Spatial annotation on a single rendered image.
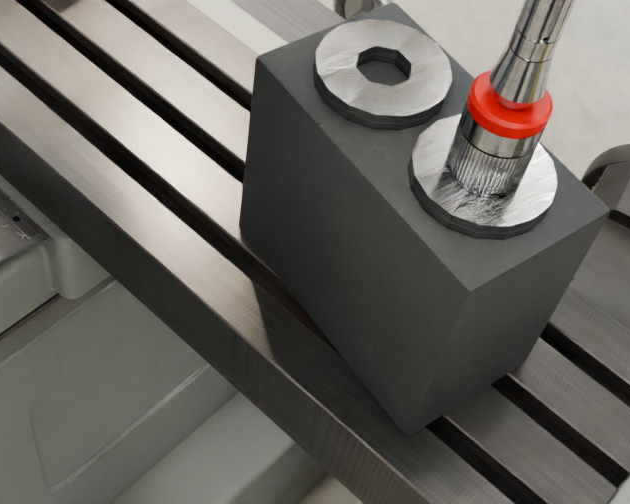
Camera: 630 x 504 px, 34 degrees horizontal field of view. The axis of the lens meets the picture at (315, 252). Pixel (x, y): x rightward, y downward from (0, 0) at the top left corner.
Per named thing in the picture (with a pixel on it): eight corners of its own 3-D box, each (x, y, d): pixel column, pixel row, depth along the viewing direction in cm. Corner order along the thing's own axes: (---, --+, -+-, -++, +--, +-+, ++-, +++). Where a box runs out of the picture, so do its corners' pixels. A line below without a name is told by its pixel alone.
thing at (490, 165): (529, 198, 60) (556, 140, 56) (452, 196, 60) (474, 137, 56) (514, 139, 63) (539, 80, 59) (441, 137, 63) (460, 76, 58)
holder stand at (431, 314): (355, 171, 87) (399, -17, 71) (527, 362, 77) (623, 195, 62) (236, 227, 82) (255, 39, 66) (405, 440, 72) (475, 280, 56)
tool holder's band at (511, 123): (556, 140, 56) (562, 127, 56) (474, 137, 56) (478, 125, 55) (539, 80, 59) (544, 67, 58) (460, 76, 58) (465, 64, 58)
